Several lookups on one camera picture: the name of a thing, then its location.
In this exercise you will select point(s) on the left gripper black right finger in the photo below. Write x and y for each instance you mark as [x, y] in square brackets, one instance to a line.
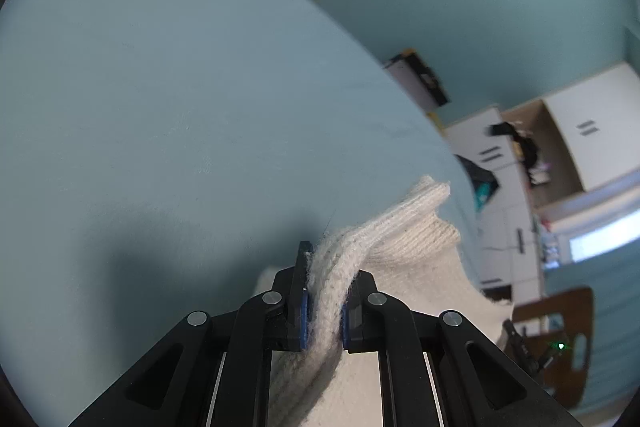
[440, 371]

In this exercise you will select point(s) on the light blue knit sweater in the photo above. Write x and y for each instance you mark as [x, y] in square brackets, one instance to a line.
[418, 249]

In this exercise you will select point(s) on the teal bed sheet mattress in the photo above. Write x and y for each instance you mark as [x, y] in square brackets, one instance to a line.
[157, 155]

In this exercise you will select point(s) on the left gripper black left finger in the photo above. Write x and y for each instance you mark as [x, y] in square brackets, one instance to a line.
[212, 371]

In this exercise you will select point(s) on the black box by wall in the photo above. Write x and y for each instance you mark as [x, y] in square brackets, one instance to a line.
[418, 80]

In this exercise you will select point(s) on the black clothes on dresser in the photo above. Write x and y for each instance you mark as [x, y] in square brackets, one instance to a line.
[528, 148]

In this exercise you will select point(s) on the white cabinet dresser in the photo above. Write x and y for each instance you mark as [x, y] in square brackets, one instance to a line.
[588, 140]

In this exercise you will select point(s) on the wooden chair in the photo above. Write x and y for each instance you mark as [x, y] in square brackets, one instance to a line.
[559, 334]

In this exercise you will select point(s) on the black and teal bag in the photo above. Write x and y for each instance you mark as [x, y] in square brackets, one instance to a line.
[485, 184]

